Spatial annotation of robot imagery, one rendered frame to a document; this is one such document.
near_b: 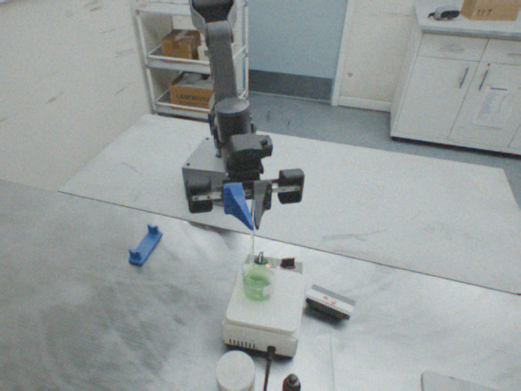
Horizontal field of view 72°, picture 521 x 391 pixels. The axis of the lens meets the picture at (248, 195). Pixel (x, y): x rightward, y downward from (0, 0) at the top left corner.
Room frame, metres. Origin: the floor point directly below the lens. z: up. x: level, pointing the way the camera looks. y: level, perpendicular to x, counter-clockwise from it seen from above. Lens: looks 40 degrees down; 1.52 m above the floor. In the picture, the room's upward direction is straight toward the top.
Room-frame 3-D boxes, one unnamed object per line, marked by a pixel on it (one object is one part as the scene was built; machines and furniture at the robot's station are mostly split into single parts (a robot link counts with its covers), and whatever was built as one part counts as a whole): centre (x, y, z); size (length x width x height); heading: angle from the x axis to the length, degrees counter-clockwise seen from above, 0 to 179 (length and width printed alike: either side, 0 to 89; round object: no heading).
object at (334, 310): (0.40, -0.16, 0.92); 0.09 x 0.06 x 0.04; 62
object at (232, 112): (0.57, 0.02, 1.20); 0.11 x 0.08 x 0.12; 9
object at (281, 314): (0.37, -0.03, 0.98); 0.12 x 0.12 x 0.01; 78
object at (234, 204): (0.39, 0.02, 1.16); 0.07 x 0.04 x 0.06; 9
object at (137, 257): (0.55, 0.23, 0.92); 0.10 x 0.03 x 0.04; 163
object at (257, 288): (0.38, -0.02, 1.03); 0.07 x 0.06 x 0.08; 70
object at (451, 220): (0.81, -0.12, 0.45); 1.20 x 0.48 x 0.90; 73
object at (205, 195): (0.47, 0.01, 1.16); 0.19 x 0.08 x 0.06; 99
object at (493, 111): (2.31, -1.73, 0.40); 0.24 x 0.01 x 0.30; 73
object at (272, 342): (0.39, -0.04, 0.94); 0.22 x 0.13 x 0.08; 168
